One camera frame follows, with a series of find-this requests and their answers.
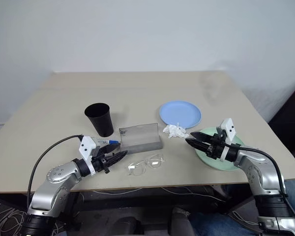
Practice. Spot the dark rounded shape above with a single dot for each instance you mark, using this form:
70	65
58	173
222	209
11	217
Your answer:
126	227

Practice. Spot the white marker with blue cap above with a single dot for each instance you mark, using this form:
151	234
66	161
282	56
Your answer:
113	141

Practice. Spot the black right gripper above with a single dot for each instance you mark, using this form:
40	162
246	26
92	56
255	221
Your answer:
216	147

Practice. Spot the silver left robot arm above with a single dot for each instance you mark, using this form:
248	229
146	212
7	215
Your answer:
59	174

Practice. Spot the green plate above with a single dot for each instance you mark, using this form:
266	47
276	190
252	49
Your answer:
216	165

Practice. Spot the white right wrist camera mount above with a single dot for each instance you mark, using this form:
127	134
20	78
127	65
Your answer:
228	129

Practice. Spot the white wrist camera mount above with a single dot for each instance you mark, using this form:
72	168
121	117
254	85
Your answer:
228	129
86	146

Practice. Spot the black plastic cup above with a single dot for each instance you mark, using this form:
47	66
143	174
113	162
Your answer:
100	123

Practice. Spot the grey rounded shape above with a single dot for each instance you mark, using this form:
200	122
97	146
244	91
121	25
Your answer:
180	221

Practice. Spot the white tissue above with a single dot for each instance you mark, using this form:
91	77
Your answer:
174	131

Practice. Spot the grey rectangular block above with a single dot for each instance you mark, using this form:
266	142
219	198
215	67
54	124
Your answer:
142	146

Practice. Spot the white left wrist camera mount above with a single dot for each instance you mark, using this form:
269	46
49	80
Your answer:
86	146

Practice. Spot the blue plate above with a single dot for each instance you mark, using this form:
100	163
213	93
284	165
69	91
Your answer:
179	113

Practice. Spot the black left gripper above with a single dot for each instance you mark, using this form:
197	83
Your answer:
100	159

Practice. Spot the clear frame glasses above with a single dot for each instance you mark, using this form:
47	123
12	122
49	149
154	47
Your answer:
154	162

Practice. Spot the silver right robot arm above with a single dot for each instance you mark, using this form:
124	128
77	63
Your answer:
255	172

